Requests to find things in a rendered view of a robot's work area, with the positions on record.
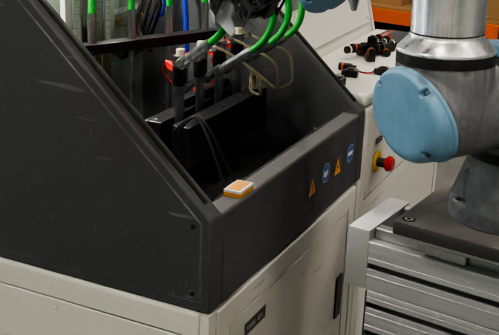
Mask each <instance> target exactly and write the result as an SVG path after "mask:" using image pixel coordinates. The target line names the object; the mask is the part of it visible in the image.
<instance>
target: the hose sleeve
mask: <svg viewBox="0 0 499 335"><path fill-rule="evenodd" d="M209 39H210V38H208V39H206V40H204V41H203V42H201V43H200V44H199V45H198V46H197V47H195V48H194V49H192V50H191V51H189V52H188V53H186V54H185V55H184V56H182V57H181V62H182V63H183V64H184V65H189V64H190V63H192V62H194V61H195V60H196V59H197V58H199V57H200V56H202V55H203V54H205V53H206V52H208V51H210V50H211V49H212V48H213V47H214V46H215V45H214V46H211V45H210V44H209V43H208V40H209Z"/></svg>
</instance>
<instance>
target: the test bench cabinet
mask: <svg viewBox="0 0 499 335"><path fill-rule="evenodd" d="M360 184H361V180H360V179H359V180H358V181H357V182H355V183H354V185H353V186H356V195H355V205H354V215H353V222H354V221H356V220H357V219H358V213H359V194H360ZM352 289H353V285H352V284H349V283H348V301H347V311H346V321H345V335H349V327H350V309H351V299H352ZM215 329H216V310H213V312H211V313H210V314H207V313H202V312H199V311H196V310H192V309H188V308H184V307H181V306H178V305H173V304H170V303H167V302H162V301H160V300H156V299H152V298H149V297H146V296H141V295H138V294H135V293H130V292H128V291H124V290H120V289H116V288H114V287H109V286H106V285H103V284H98V283H96V282H90V281H88V280H84V279H80V278H77V277H74V276H69V275H66V274H64V273H58V272H56V271H52V270H48V269H45V268H42V267H37V266H34V265H32V264H26V263H24V262H20V261H16V260H13V259H10V258H5V257H2V256H0V335H215Z"/></svg>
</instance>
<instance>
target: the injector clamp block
mask: <svg viewBox="0 0 499 335"><path fill-rule="evenodd" d="M261 90H262V95H261V96H260V97H259V96H256V95H254V94H252V93H251V92H250V90H249V87H248V88H245V89H244V90H242V91H241V85H240V91H239V92H238V93H236V94H233V95H232V82H229V86H227V87H225V88H223V100H221V101H220V102H218V103H216V104H214V95H215V93H213V94H210V95H209V96H207V97H204V110H202V111H199V112H198V113H195V102H194V103H192V104H190V105H188V106H185V107H184V120H185V119H186V118H187V117H190V116H192V115H198V116H199V117H202V118H203V119H204V120H205V121H206V123H207V124H208V126H209V127H210V129H211V130H212V133H213V134H214V136H215V138H216V140H217V142H218V144H219V146H220V147H221V151H222V152H223V154H224V157H225V158H226V161H227V163H228V165H229V167H230V169H231V171H232V173H234V172H236V171H237V170H239V169H240V148H241V137H242V136H244V135H245V134H247V133H249V132H250V131H252V130H253V129H256V128H257V127H259V126H260V125H262V124H264V123H265V114H266V95H267V89H266V88H262V87H261ZM184 120H181V121H180V122H178V123H176V124H175V107H174V106H173V107H171V108H168V109H166V110H165V111H162V112H160V113H159V114H156V115H154V116H152V117H150V118H148V119H146V120H145V121H146V122H147V123H148V124H149V125H150V126H151V128H152V129H153V130H154V132H155V133H156V134H157V136H158V137H159V138H160V139H161V140H162V141H163V142H164V144H165V145H166V146H167V148H168V149H169V150H170V151H171V153H172V154H173V155H174V156H175V157H176V158H177V160H178V161H179V162H180V164H181V165H182V166H183V168H184V169H185V170H186V171H187V172H188V173H189V174H190V176H191V177H192V178H195V179H199V180H206V181H209V182H213V183H219V182H220V181H221V177H220V175H219V172H218V168H217V166H216V163H215V159H214V157H213V154H212V150H211V148H210V146H209V143H208V140H207V138H206V135H205V133H204V131H203V129H202V127H201V125H200V123H199V122H198V120H196V119H191V120H190V121H189V122H188V123H187V124H186V125H185V126H184V127H183V129H182V130H181V132H180V140H178V136H177V133H178V130H179V129H178V130H177V131H176V132H175V139H172V136H173V131H174V129H175V128H176V127H177V126H178V125H179V124H180V123H181V122H183V121H184ZM202 123H203V122H202ZM204 126H205V125H204ZM205 128H206V131H207V133H208V135H209V138H210V140H211V142H212V146H213V148H214V150H215V154H216V157H217V159H218V163H219V166H220V168H221V172H222V175H223V177H224V179H225V178H227V177H228V176H230V173H229V171H228V169H227V167H226V164H225V163H224V160H223V158H222V157H221V154H220V152H219V150H218V147H217V146H216V144H215V141H214V140H213V138H212V136H211V134H210V133H209V131H208V129H207V127H206V126H205Z"/></svg>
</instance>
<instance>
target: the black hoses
mask: <svg viewBox="0 0 499 335"><path fill-rule="evenodd" d="M150 5H151V0H148V1H147V4H146V8H145V11H144V14H143V18H142V21H141V24H140V26H138V23H139V20H140V14H141V10H142V7H143V0H139V4H138V8H137V14H136V31H137V32H138V33H137V36H145V35H147V34H148V31H149V28H150V27H151V30H150V32H149V35H152V34H153V33H154V30H155V28H156V25H157V21H158V19H159V17H160V12H161V9H162V1H161V0H155V2H154V6H153V8H152V11H151V15H150V17H149V20H148V23H147V25H146V29H145V30H144V33H143V28H144V25H145V23H146V19H147V15H148V13H149V8H150ZM156 9H157V12H156ZM155 12H156V15H155ZM154 15H155V17H154ZM153 18H154V21H153V24H152V26H151V23H152V20H153ZM144 50H145V49H143V50H137V51H134V55H137V54H138V53H139V52H141V51H144ZM146 50H147V51H148V52H149V53H152V52H153V51H154V48H149V49H146ZM114 54H116V55H117V56H118V57H119V58H120V59H126V57H128V51H126V52H123V55H122V54H121V53H112V55H114Z"/></svg>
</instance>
